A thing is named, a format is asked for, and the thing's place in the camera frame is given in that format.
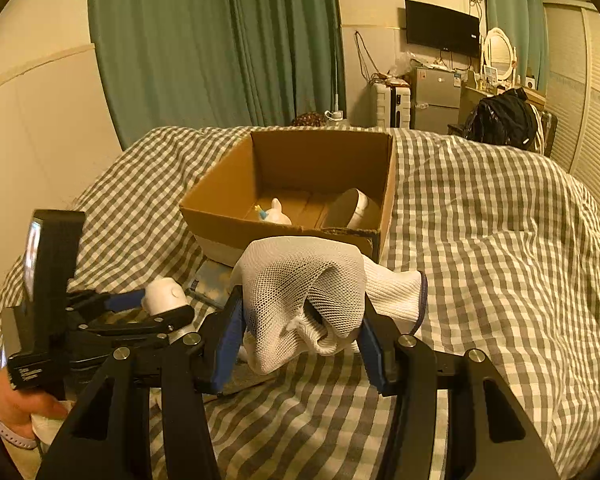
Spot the white knit glove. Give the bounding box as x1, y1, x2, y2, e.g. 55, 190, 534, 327
230, 236, 427, 375

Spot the white bunny figurine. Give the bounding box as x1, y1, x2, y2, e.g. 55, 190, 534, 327
254, 197, 292, 226

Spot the clear tape roll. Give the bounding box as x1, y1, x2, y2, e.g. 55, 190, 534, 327
323, 188, 381, 230

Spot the person's left hand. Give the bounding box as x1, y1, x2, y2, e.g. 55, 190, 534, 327
0, 367, 68, 439

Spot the blue tissue pack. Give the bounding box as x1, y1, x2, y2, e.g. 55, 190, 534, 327
185, 259, 233, 309

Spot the brown cardboard box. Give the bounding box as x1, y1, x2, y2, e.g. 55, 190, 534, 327
180, 128, 396, 266

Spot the brown patterned cushion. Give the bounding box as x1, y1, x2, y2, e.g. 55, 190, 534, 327
291, 112, 326, 128

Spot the large green curtain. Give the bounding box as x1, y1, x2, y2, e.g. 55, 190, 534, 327
87, 0, 346, 148

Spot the clear water jug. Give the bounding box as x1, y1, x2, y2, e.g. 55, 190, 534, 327
324, 110, 350, 129

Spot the white suitcase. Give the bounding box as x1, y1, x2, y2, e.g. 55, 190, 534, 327
372, 82, 411, 128

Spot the black jacket on chair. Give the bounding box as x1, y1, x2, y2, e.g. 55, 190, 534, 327
462, 88, 540, 151

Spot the silver mini fridge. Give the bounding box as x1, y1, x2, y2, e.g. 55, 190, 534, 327
410, 67, 460, 134

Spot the white oval vanity mirror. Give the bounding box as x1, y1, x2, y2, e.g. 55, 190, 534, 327
481, 27, 517, 82

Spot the white louvered wardrobe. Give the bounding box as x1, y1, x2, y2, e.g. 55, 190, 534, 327
544, 0, 600, 213

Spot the small green curtain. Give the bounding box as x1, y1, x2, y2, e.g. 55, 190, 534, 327
486, 0, 550, 92

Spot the black wall television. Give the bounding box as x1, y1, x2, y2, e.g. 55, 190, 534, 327
405, 0, 481, 58

